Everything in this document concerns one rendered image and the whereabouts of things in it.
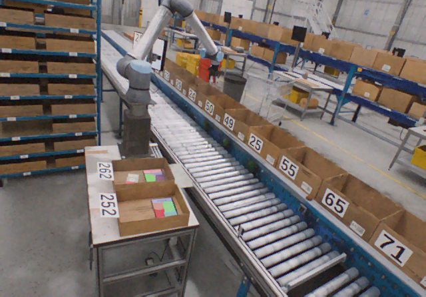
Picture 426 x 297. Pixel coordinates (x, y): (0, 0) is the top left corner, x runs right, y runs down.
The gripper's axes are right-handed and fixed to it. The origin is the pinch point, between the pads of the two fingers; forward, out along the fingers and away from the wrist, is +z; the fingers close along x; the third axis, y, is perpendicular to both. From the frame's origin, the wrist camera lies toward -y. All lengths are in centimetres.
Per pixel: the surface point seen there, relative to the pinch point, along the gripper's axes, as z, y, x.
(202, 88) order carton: 22, -46, 14
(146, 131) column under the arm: 14, 46, -87
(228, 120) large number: 23.2, 41.5, -6.1
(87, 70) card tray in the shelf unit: -11, -48, -111
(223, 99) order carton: 23.4, -7.2, 20.6
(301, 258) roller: 43, 173, -44
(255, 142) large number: 24, 83, -7
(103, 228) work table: 31, 112, -135
